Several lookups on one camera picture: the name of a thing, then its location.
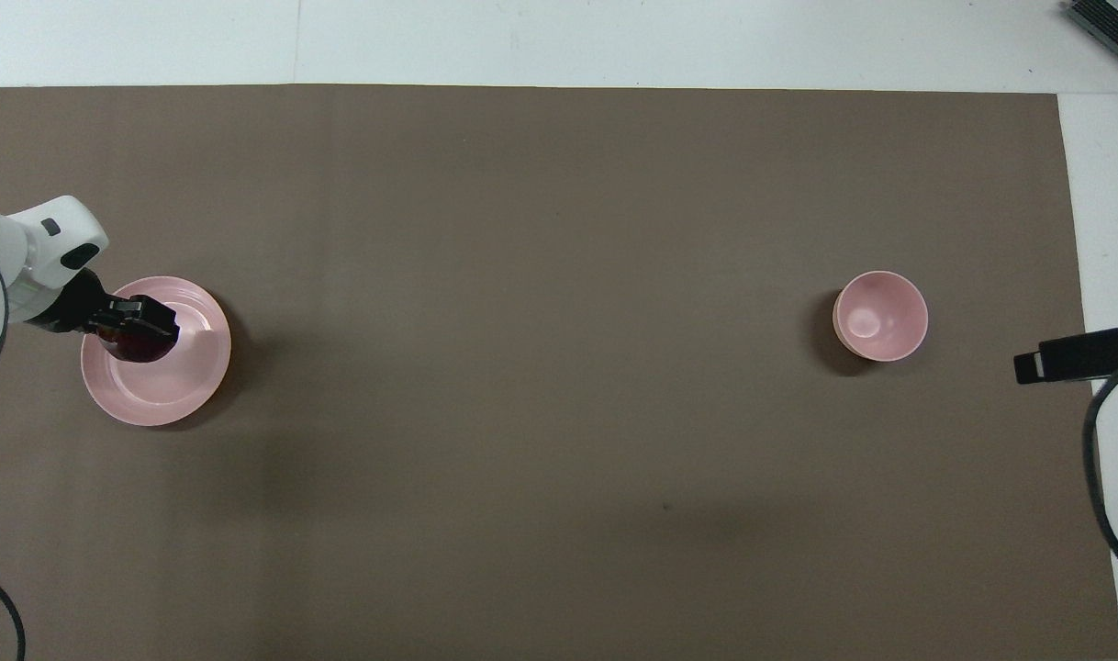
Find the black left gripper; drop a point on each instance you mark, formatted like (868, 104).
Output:
(74, 303)

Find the dark red apple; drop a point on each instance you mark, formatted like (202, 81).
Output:
(137, 352)

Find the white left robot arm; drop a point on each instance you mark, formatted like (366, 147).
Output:
(54, 229)

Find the pink plate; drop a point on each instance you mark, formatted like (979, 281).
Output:
(183, 386)

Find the pink bowl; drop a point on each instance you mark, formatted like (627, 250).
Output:
(880, 317)

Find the dark grey ribbed device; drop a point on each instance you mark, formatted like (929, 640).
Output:
(1114, 28)

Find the brown table mat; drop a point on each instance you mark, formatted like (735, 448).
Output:
(559, 229)

